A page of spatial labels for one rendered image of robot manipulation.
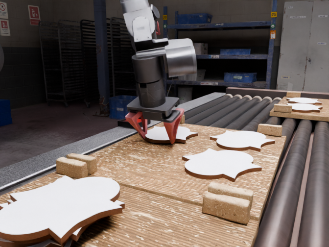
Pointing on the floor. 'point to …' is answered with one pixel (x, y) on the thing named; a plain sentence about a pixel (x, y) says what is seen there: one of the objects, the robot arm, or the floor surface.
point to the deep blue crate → (119, 106)
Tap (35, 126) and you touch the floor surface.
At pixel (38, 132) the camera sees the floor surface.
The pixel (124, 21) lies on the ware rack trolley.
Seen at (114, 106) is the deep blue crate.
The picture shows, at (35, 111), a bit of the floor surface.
